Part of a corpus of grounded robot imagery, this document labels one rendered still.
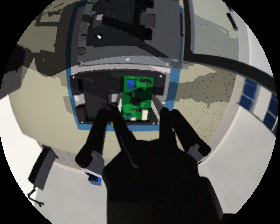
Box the green circuit board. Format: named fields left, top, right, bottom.
left=121, top=76, right=154, bottom=120

